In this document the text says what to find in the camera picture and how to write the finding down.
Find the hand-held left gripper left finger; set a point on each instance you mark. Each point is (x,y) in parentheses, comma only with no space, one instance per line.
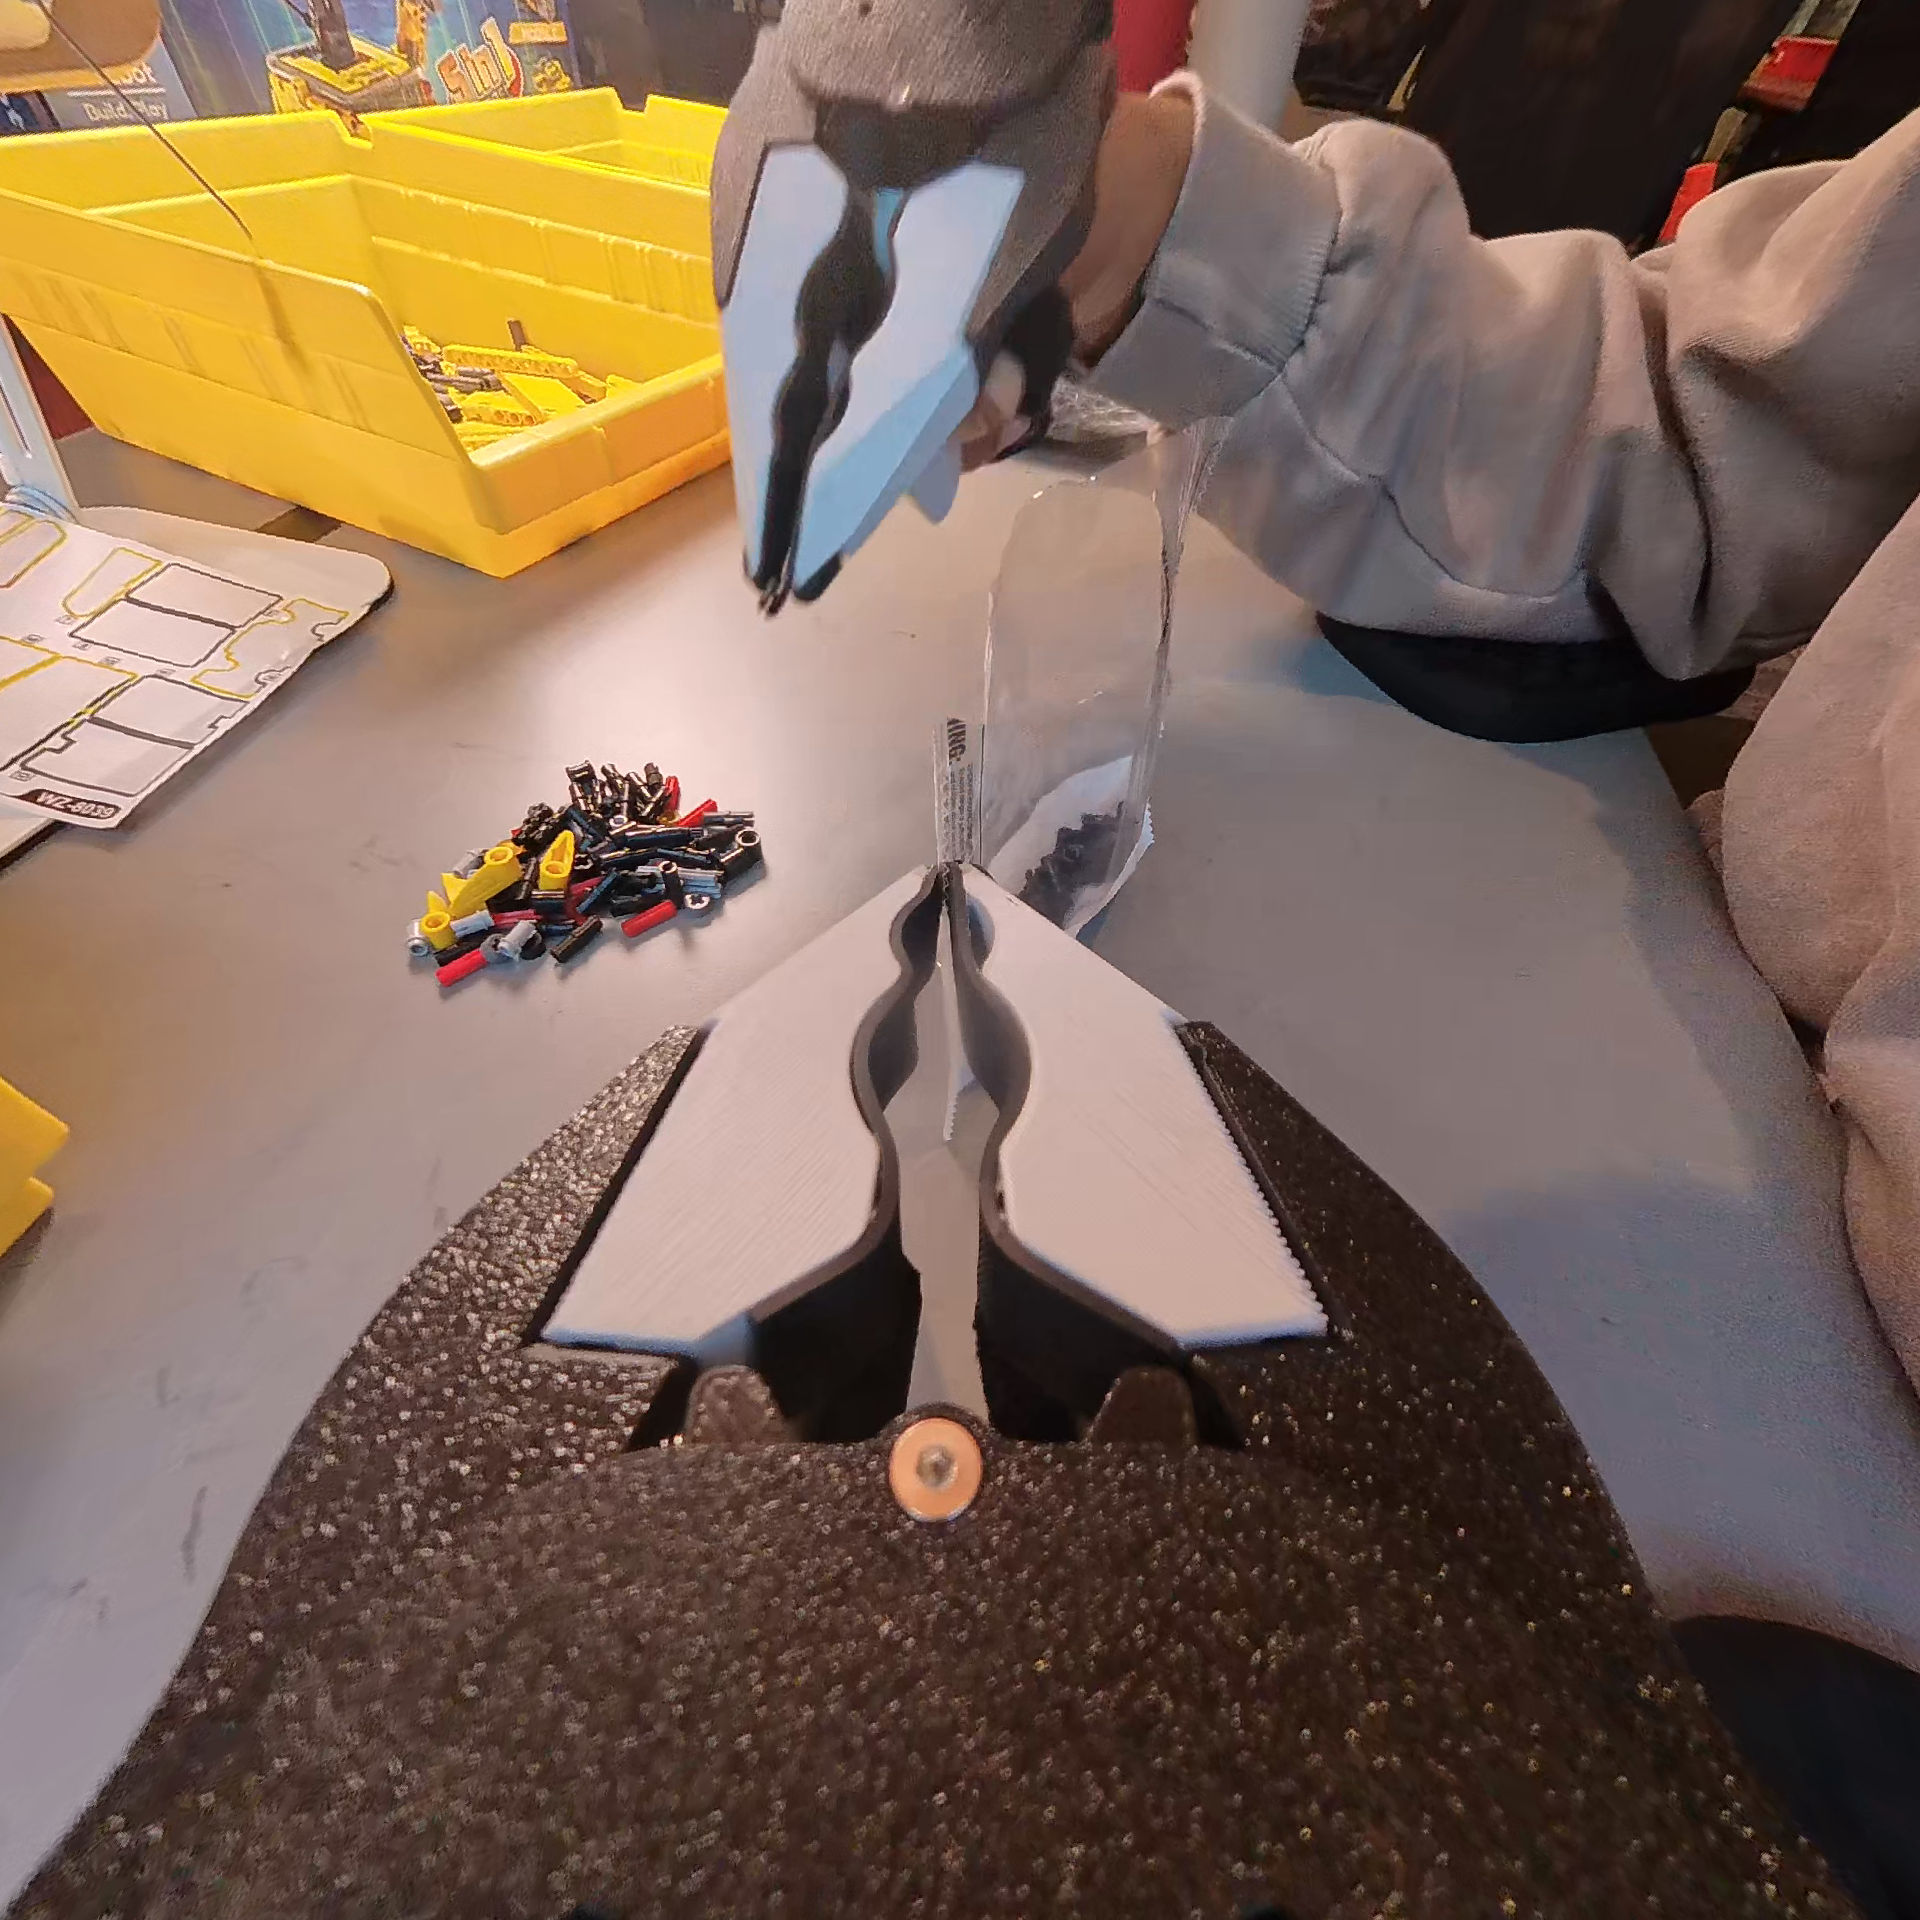
(734,1181)

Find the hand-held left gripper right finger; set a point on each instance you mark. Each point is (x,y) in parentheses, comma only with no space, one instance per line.
(1150,1181)

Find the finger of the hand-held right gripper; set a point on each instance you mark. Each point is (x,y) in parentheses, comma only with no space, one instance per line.
(784,333)
(917,350)

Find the pile of mixed small plastic parts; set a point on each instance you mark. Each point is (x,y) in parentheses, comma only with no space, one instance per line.
(588,871)

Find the clear plastic bag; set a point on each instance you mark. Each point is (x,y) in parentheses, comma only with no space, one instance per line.
(1076,663)

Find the person's right forearm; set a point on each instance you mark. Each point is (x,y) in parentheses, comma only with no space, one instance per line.
(1498,419)

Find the grey desk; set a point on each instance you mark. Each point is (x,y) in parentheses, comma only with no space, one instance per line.
(368,1205)

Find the person's right hand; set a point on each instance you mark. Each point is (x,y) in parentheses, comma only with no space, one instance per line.
(1096,261)

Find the red box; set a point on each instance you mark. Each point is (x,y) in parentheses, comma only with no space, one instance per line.
(1150,24)

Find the yellow storage bin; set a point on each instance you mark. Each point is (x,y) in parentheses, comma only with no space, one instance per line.
(238,388)
(567,150)

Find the robot kit box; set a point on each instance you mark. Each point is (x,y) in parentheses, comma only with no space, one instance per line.
(368,47)

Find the black armrest pad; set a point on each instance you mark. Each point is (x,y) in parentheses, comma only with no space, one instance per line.
(1814,1784)
(1531,685)

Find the black high-back chair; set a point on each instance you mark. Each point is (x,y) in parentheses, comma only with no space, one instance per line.
(1590,99)

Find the yellow flat box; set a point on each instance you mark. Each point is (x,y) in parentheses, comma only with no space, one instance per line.
(27,1170)

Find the person's beige printed sweatshirt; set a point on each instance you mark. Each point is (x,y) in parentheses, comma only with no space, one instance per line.
(1850,965)

